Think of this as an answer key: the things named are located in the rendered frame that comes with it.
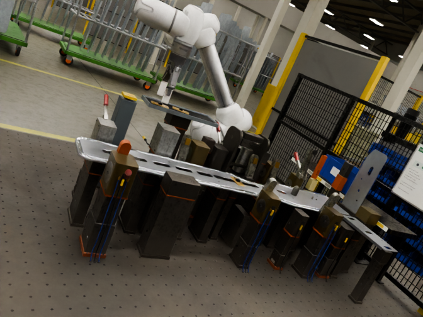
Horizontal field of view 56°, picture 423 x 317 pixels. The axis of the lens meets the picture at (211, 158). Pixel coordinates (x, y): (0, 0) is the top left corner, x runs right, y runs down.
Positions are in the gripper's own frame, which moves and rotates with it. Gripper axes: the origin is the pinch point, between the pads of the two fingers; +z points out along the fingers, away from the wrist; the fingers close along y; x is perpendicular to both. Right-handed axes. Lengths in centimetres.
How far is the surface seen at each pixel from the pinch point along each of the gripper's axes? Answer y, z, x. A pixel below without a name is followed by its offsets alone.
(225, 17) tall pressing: -777, -85, 259
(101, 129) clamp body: 23.5, 16.3, -23.9
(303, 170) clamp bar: 8, 10, 82
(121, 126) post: 3.9, 18.2, -13.5
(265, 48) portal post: -634, -56, 324
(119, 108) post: 4.3, 10.4, -17.0
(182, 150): 18.2, 16.0, 12.4
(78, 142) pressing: 33.2, 20.3, -31.3
